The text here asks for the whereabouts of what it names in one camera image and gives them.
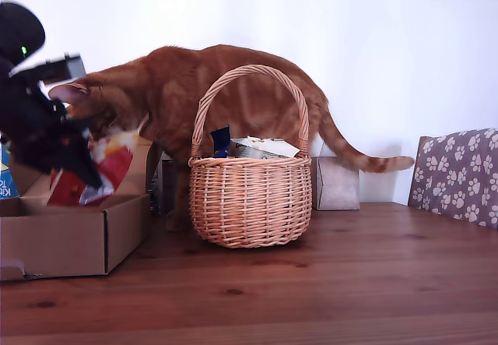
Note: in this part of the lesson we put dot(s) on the white green brown egg bag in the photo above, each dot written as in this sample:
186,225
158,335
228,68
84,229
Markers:
264,148

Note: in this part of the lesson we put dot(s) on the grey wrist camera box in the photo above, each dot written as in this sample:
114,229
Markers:
58,68

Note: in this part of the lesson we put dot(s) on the white red Maltesers bag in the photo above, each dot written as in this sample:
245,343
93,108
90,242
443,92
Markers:
114,162

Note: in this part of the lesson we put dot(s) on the yellow blue paper towel pack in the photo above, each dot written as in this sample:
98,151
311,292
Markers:
8,177

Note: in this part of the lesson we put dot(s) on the brown cardboard box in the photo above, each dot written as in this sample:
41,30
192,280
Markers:
58,240

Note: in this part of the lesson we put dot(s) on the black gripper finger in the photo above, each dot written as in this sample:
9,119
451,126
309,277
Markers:
79,158
37,160

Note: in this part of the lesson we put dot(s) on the orange tabby cat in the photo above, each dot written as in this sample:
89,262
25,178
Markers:
175,88

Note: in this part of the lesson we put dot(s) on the blue candy bag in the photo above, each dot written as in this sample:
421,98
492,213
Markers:
221,138

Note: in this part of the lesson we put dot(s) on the grey paper bag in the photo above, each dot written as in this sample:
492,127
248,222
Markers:
336,185

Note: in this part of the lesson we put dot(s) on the woven wicker basket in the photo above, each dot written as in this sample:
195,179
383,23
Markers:
251,201

